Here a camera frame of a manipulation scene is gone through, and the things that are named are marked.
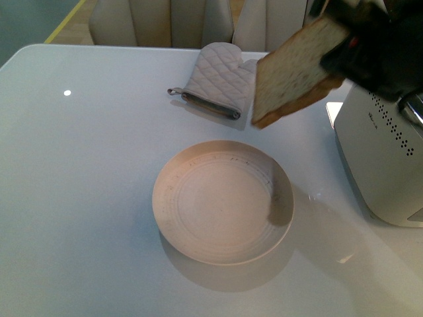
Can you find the beige chair left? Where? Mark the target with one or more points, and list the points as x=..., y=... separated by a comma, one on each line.
x=161, y=24

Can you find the round beige plate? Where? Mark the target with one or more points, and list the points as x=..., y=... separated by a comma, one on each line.
x=223, y=203

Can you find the grey quilted oven mitt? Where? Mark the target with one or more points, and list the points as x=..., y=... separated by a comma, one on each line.
x=221, y=81

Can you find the slice of brown bread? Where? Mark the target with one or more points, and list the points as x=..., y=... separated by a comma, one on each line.
x=290, y=78

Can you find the beige chair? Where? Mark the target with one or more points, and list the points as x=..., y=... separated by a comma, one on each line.
x=264, y=25
x=161, y=24

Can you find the beige chair right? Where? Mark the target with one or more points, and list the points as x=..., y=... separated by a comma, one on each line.
x=264, y=25

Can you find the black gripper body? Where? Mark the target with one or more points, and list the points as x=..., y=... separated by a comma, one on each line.
x=383, y=51

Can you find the white chrome toaster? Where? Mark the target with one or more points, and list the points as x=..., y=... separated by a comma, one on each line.
x=382, y=152

